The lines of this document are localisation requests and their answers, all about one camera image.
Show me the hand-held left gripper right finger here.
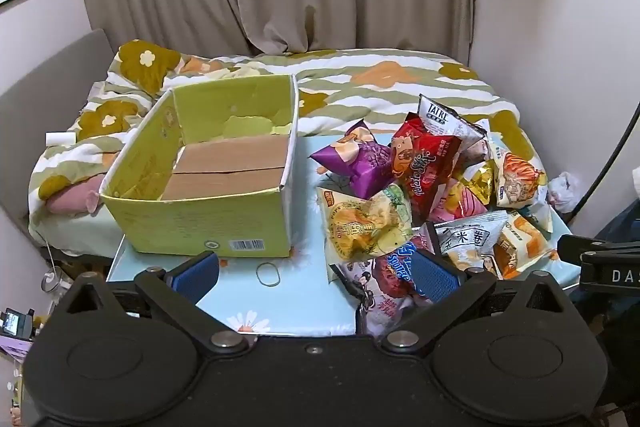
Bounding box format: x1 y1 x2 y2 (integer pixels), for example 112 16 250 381
382 249 578 355

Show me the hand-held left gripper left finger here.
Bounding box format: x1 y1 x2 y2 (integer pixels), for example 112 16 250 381
55 251 249 358

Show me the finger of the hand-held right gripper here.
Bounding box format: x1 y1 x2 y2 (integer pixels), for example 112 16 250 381
556 233 603 264

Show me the blue and red snack packet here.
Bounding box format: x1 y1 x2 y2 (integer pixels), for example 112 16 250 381
372 239 436 308

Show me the yellow-green cardboard box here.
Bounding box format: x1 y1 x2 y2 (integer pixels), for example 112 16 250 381
98 74 299 259

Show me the purple chip bag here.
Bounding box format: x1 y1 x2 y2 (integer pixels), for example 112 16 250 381
311 119 396 200

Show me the black and white snack bag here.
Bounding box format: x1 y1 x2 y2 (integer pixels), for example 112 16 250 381
417 93 488 152

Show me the dark blue cloth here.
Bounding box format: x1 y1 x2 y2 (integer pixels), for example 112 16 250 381
595 199 640 242

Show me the white rice roll packet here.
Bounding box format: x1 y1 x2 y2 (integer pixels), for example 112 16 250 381
434 210 510 273

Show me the white plastic bag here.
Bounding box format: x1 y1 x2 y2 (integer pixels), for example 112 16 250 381
547 172 583 214

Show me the orange and white snack packet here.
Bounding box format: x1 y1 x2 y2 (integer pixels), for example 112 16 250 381
492 212 558 280

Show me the tan rubber band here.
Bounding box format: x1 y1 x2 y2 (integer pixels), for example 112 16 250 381
255 262 282 285

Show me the white cartoon snack packet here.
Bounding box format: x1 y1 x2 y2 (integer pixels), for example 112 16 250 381
327 259 401 343

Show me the pink snack packet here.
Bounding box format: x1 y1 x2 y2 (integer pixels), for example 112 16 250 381
430 179 488 223

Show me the white bag with orange figure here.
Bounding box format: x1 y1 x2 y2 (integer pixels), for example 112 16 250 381
487 137 556 233

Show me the yellow chip bag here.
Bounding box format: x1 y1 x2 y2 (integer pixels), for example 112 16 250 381
316 184 415 280

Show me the gold snack packet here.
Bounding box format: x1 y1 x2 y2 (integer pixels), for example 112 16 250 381
457 159 498 208

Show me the red chip bag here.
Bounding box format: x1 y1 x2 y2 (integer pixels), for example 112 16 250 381
390 113 463 218

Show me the pink pillow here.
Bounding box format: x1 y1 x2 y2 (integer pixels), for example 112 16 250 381
46 174 108 214

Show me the small screen device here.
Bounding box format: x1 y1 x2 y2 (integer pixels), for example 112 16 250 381
0 307 36 339

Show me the floral striped blanket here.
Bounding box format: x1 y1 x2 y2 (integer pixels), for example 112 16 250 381
27 39 548 258

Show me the grey headboard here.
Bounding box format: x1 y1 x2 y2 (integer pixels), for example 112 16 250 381
0 28 115 218

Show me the black cable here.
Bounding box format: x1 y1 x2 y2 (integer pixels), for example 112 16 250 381
567 104 640 228

